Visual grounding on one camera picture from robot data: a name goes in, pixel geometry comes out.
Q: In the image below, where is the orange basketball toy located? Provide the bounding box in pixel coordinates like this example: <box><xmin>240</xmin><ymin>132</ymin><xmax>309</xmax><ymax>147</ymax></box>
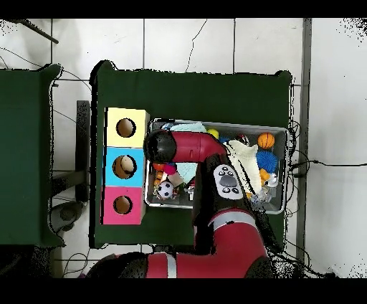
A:
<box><xmin>257</xmin><ymin>132</ymin><xmax>276</xmax><ymax>150</ymax></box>

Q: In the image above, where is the dark green table cloth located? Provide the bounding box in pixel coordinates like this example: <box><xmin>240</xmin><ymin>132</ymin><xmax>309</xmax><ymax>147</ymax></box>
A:
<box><xmin>90</xmin><ymin>60</ymin><xmax>293</xmax><ymax>253</ymax></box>

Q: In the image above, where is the green cloth side table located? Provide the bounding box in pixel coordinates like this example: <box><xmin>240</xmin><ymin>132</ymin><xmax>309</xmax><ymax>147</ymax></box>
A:
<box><xmin>0</xmin><ymin>64</ymin><xmax>64</xmax><ymax>249</ymax></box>

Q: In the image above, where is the dark thin rod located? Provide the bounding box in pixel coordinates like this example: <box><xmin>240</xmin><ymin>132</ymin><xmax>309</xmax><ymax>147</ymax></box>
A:
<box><xmin>16</xmin><ymin>19</ymin><xmax>60</xmax><ymax>45</ymax></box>

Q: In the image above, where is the light blue waffle cloth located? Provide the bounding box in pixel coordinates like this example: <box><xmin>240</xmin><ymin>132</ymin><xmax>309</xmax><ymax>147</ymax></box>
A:
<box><xmin>162</xmin><ymin>120</ymin><xmax>209</xmax><ymax>184</ymax></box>

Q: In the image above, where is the beige round object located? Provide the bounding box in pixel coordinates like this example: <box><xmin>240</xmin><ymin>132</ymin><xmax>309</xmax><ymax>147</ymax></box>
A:
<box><xmin>118</xmin><ymin>157</ymin><xmax>136</xmax><ymax>176</ymax></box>

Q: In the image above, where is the cream waffle cloth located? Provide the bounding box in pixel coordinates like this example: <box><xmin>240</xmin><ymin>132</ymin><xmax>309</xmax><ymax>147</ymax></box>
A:
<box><xmin>225</xmin><ymin>140</ymin><xmax>264</xmax><ymax>195</ymax></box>

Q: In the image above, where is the blue spiky ball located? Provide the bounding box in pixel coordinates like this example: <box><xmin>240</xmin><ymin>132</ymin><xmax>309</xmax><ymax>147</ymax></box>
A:
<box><xmin>255</xmin><ymin>150</ymin><xmax>280</xmax><ymax>174</ymax></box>

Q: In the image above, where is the shallow clear mesh bin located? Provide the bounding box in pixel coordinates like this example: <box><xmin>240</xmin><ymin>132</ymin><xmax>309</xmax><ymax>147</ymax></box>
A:
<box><xmin>145</xmin><ymin>118</ymin><xmax>290</xmax><ymax>216</ymax></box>

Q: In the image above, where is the grey stand base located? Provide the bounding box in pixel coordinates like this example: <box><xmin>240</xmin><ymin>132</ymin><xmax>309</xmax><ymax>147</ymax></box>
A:
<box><xmin>48</xmin><ymin>200</ymin><xmax>88</xmax><ymax>233</ymax></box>

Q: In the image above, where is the black and white soccer ball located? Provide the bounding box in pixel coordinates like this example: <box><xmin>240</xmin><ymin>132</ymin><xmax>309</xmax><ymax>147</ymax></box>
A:
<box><xmin>156</xmin><ymin>180</ymin><xmax>176</xmax><ymax>200</ymax></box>

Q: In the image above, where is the black flat panel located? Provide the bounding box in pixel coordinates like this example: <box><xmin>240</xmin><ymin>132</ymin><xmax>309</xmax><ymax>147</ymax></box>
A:
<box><xmin>76</xmin><ymin>100</ymin><xmax>92</xmax><ymax>203</ymax></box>

